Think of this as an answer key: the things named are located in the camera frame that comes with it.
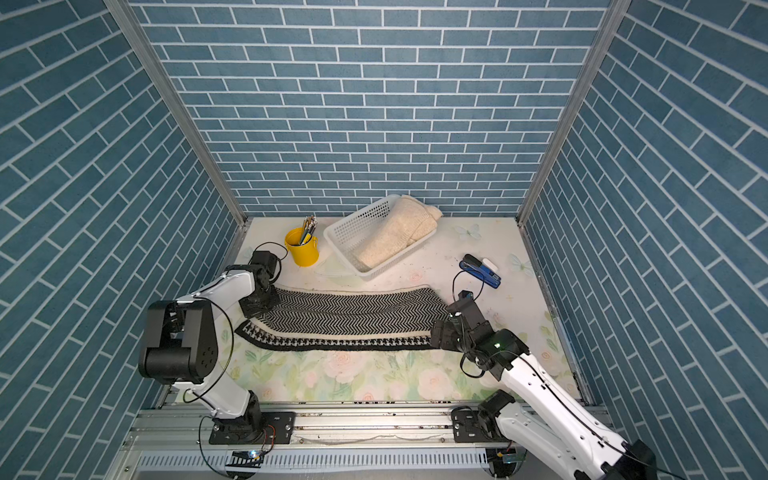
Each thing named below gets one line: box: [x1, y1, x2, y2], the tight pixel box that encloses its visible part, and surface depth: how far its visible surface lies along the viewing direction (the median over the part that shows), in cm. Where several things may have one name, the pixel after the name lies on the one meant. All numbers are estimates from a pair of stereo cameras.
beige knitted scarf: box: [359, 195, 443, 267], surface depth 106 cm
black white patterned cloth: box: [235, 286, 450, 351], surface depth 91 cm
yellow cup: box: [284, 227, 319, 267], surface depth 105 cm
